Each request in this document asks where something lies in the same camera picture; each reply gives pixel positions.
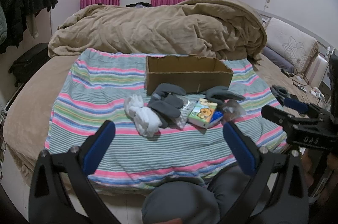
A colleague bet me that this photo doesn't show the clear plastic snack bag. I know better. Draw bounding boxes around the clear plastic snack bag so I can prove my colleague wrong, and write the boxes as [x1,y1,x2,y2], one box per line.
[221,99,246,123]

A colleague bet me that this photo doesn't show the green yellow tissue pack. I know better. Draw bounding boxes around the green yellow tissue pack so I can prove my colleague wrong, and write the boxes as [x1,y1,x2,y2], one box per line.
[187,99,218,129]

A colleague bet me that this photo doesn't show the clear crinkled plastic bag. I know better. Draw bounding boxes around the clear crinkled plastic bag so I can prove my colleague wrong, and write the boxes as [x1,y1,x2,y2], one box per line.
[172,99,196,129]

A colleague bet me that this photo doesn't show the grey glove pair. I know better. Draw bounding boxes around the grey glove pair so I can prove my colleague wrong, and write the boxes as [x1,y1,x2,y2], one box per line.
[147,83,186,128]

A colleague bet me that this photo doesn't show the white socks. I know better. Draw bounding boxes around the white socks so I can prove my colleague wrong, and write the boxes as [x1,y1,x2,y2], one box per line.
[124,94,162,138]

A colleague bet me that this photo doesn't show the dark grey glove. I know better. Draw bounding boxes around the dark grey glove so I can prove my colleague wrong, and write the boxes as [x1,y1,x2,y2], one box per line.
[270,85,290,107]

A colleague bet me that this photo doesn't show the grey pillow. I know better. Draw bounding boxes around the grey pillow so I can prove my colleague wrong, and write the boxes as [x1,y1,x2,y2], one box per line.
[262,46,295,73]

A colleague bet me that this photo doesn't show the white embroidered pillow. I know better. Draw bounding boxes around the white embroidered pillow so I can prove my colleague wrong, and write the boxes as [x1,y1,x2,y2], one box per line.
[266,17,319,72]

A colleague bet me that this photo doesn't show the tan bed sheet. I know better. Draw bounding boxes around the tan bed sheet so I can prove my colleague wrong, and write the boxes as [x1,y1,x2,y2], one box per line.
[2,53,326,187]

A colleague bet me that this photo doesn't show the grey trousered legs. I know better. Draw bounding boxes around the grey trousered legs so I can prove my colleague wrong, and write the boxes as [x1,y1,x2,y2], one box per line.
[142,166,250,223]

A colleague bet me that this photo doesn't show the brown cardboard box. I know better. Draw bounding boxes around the brown cardboard box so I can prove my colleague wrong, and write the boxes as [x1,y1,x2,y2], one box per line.
[145,55,234,95]

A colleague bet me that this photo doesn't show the tan fleece blanket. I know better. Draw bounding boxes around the tan fleece blanket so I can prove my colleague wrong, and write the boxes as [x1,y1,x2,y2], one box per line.
[48,0,267,60]

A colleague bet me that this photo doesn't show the striped colourful towel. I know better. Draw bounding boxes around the striped colourful towel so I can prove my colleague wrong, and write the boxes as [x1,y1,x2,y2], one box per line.
[44,48,288,191]

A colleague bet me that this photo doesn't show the black bedside cabinet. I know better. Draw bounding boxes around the black bedside cabinet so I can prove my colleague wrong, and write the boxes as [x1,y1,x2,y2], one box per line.
[9,43,50,88]

